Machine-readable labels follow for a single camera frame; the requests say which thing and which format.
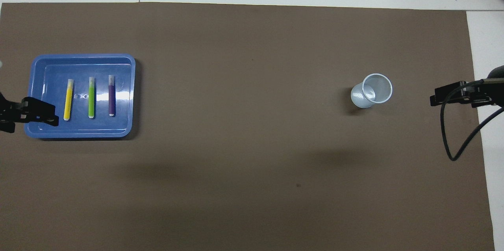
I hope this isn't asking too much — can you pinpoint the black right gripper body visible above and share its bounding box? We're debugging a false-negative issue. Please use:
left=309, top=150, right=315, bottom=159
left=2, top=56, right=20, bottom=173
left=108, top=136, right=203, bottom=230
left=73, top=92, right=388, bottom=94
left=471, top=66, right=504, bottom=108

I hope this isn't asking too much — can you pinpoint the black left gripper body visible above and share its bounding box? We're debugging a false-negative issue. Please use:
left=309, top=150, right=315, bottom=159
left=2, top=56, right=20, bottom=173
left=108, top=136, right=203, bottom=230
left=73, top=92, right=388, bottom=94
left=0, top=93, right=18, bottom=133

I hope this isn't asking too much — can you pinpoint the yellow pen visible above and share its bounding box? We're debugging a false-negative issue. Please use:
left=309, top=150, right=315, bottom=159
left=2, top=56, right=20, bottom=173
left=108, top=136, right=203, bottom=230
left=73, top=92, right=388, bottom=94
left=63, top=79, right=74, bottom=121

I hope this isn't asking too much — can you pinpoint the green pen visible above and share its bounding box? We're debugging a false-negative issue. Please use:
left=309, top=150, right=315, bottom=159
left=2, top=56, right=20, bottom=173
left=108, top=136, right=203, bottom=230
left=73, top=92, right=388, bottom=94
left=88, top=77, right=95, bottom=119

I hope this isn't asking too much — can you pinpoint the purple pen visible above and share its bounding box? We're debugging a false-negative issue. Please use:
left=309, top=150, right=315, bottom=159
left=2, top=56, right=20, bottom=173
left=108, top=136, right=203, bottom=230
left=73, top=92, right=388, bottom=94
left=108, top=74, right=117, bottom=117

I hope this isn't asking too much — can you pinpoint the blue plastic tray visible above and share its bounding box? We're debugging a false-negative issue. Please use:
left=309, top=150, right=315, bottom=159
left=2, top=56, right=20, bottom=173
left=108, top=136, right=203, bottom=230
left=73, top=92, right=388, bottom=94
left=24, top=54, right=136, bottom=139

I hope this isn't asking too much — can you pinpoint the clear plastic cup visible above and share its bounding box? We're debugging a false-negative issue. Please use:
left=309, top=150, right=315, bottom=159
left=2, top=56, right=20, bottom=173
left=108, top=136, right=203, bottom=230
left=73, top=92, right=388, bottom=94
left=350, top=73, right=393, bottom=109

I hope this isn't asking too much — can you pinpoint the brown table mat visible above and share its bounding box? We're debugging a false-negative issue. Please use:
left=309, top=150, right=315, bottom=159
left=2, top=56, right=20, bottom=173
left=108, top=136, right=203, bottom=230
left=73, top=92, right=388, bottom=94
left=0, top=2, right=496, bottom=251

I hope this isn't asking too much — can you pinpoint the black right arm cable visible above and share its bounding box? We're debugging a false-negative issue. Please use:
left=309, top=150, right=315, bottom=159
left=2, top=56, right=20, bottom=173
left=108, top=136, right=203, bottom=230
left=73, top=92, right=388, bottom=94
left=440, top=78, right=504, bottom=162

